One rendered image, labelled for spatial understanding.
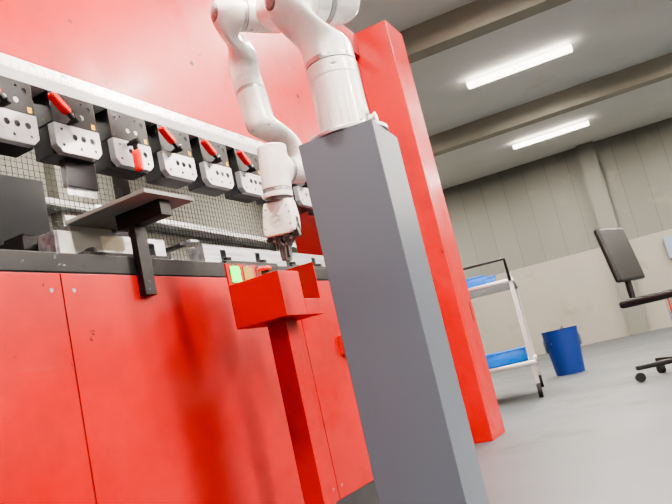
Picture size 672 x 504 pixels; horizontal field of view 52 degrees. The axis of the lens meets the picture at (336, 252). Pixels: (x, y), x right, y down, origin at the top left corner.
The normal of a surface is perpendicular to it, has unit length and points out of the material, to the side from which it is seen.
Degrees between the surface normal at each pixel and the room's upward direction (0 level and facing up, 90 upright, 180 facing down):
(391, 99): 90
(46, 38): 90
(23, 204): 90
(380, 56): 90
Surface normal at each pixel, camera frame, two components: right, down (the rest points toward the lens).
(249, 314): -0.46, -0.05
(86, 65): 0.86, -0.27
